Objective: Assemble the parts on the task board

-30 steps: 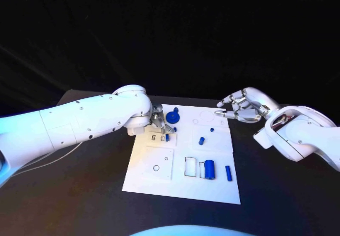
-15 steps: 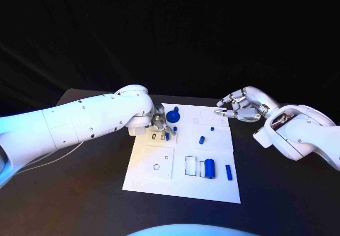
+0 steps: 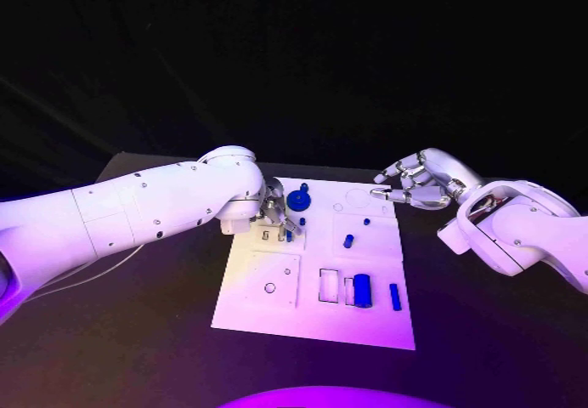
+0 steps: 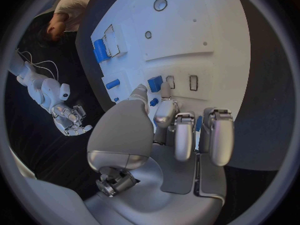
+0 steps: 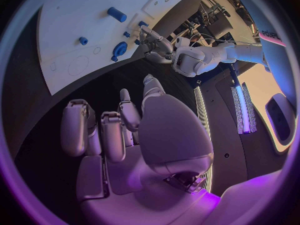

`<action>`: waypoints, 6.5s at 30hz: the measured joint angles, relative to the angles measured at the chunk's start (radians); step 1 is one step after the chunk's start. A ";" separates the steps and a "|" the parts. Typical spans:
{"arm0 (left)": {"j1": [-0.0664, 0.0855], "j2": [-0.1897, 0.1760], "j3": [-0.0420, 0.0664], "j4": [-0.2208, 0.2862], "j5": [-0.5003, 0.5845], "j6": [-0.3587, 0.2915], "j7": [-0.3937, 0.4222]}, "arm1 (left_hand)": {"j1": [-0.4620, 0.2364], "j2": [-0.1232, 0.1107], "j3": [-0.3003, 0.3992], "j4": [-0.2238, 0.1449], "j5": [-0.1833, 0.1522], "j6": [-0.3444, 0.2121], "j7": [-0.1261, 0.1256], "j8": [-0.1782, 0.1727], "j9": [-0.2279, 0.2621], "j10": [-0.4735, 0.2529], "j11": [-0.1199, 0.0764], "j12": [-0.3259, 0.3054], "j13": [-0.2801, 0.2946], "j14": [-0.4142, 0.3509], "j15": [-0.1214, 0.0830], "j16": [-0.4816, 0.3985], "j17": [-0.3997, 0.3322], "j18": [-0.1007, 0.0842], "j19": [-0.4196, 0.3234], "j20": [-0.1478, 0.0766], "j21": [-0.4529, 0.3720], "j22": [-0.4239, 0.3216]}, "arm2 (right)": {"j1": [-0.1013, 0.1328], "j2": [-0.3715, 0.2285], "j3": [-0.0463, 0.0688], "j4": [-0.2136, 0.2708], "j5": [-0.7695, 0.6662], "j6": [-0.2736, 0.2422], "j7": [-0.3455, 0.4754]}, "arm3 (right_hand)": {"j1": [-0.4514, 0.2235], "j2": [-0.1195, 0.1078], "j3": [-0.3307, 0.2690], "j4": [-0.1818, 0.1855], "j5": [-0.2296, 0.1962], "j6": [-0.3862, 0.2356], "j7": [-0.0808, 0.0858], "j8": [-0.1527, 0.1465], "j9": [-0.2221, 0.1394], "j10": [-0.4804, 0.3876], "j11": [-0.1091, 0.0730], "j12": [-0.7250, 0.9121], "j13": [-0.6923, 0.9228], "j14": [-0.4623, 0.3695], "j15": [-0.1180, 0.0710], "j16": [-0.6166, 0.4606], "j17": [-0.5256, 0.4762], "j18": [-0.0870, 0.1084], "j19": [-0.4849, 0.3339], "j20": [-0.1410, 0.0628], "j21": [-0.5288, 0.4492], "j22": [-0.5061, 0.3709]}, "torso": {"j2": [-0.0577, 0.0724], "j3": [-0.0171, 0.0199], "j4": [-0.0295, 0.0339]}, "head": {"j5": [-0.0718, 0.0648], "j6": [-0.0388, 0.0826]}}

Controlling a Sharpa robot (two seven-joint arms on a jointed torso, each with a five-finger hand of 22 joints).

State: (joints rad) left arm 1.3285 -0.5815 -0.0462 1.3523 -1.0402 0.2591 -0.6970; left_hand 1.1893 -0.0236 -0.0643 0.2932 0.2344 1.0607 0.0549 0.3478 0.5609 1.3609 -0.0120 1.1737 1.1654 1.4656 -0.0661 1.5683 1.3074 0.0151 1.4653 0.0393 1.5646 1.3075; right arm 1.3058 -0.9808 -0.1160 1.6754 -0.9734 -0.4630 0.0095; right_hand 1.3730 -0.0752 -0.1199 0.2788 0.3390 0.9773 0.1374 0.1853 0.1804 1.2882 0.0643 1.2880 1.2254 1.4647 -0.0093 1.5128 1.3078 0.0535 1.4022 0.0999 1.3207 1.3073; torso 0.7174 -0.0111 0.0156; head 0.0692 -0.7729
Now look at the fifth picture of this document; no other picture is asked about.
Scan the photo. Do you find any blue gear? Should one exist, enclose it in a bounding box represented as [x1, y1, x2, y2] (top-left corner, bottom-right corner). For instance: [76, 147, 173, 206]
[112, 41, 129, 57]

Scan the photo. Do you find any glowing light bar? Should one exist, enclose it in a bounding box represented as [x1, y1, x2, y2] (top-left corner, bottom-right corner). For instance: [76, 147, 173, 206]
[230, 81, 259, 135]

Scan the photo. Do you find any workshop desk with equipment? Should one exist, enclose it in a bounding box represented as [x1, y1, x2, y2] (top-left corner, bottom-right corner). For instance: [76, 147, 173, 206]
[184, 0, 238, 42]

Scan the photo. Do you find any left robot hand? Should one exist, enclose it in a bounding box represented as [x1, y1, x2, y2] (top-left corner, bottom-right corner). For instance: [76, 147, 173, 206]
[138, 24, 176, 65]

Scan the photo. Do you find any white task board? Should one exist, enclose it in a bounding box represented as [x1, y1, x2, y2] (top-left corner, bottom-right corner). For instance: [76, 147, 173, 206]
[35, 0, 185, 96]

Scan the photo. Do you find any blue long cylinder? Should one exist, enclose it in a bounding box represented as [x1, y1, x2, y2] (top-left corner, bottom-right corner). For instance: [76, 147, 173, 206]
[106, 6, 128, 23]

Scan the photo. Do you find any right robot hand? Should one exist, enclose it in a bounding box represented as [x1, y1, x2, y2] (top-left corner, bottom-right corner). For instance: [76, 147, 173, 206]
[60, 73, 222, 225]

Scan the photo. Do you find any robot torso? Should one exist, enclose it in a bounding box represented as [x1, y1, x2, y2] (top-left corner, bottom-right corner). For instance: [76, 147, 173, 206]
[238, 0, 300, 155]

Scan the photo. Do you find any white cable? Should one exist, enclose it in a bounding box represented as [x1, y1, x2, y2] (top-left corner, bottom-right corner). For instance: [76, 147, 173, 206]
[191, 32, 237, 48]
[211, 37, 262, 47]

